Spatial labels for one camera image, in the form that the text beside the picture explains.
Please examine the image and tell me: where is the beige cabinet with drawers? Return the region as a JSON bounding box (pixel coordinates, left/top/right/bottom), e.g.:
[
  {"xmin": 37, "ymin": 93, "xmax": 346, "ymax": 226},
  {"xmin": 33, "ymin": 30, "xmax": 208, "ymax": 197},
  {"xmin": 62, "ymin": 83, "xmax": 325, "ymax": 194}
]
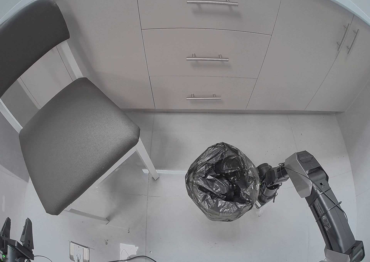
[{"xmin": 0, "ymin": 0, "xmax": 370, "ymax": 115}]

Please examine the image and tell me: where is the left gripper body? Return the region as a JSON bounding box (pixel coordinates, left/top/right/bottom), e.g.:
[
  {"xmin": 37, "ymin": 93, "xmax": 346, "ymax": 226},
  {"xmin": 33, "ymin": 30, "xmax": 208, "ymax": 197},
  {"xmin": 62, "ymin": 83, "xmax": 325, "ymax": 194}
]
[{"xmin": 0, "ymin": 237, "xmax": 34, "ymax": 262}]

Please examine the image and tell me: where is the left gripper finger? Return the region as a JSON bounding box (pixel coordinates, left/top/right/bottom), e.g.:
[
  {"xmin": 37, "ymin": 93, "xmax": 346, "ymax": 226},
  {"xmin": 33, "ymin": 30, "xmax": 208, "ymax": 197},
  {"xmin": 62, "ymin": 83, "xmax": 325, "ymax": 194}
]
[
  {"xmin": 0, "ymin": 217, "xmax": 12, "ymax": 240},
  {"xmin": 18, "ymin": 218, "xmax": 34, "ymax": 252}
]

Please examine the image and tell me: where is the black plastic bag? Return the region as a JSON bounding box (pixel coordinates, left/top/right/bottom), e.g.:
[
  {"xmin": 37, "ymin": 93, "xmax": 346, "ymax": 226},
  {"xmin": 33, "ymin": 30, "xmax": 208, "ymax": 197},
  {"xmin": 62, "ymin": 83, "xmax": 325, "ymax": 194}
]
[{"xmin": 185, "ymin": 142, "xmax": 261, "ymax": 222}]

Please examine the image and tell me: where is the grey padded white chair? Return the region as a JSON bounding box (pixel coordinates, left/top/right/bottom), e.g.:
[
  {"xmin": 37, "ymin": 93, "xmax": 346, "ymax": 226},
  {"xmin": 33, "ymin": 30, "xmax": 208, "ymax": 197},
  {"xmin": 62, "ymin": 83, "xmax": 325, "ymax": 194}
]
[{"xmin": 0, "ymin": 0, "xmax": 159, "ymax": 225}]

